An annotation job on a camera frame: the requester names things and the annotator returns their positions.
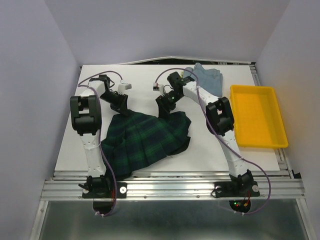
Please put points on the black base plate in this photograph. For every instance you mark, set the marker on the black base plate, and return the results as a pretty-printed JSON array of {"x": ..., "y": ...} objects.
[
  {"x": 105, "y": 199},
  {"x": 240, "y": 196}
]

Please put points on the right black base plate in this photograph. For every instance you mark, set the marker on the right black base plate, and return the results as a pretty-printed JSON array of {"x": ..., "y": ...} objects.
[{"x": 240, "y": 196}]

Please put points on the light blue denim skirt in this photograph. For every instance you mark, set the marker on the light blue denim skirt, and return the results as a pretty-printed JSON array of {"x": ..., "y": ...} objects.
[{"x": 209, "y": 79}]

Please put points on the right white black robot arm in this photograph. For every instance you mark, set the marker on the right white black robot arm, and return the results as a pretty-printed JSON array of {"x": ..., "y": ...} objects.
[{"x": 220, "y": 122}]

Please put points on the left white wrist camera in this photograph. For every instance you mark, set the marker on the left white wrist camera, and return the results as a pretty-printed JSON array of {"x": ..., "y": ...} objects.
[{"x": 122, "y": 87}]

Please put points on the lemon print skirt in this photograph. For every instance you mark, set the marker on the lemon print skirt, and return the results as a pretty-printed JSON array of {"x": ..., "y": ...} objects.
[{"x": 182, "y": 74}]

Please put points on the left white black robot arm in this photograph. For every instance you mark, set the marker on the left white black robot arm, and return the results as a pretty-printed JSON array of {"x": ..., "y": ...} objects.
[{"x": 86, "y": 120}]

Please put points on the aluminium rail frame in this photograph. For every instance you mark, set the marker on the aluminium rail frame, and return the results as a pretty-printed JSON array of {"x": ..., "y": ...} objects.
[{"x": 172, "y": 199}]

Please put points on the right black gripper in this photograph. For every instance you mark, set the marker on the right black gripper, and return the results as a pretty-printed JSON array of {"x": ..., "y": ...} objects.
[{"x": 164, "y": 107}]

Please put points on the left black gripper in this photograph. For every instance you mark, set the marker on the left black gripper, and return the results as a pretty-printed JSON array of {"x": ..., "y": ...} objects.
[{"x": 121, "y": 106}]

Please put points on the dark green skirt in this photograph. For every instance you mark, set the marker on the dark green skirt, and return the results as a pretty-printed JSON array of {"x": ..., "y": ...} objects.
[{"x": 139, "y": 140}]

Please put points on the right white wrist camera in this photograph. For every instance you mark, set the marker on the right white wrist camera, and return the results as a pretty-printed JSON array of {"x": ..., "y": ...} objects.
[{"x": 159, "y": 88}]

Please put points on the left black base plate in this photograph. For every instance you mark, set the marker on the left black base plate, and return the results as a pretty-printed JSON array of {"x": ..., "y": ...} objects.
[{"x": 105, "y": 199}]

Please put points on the yellow plastic tray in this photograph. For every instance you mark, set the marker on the yellow plastic tray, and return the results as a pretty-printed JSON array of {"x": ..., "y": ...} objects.
[{"x": 257, "y": 116}]

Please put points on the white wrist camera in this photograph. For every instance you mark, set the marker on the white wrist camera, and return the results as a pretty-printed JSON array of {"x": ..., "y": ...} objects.
[
  {"x": 122, "y": 87},
  {"x": 159, "y": 88}
]

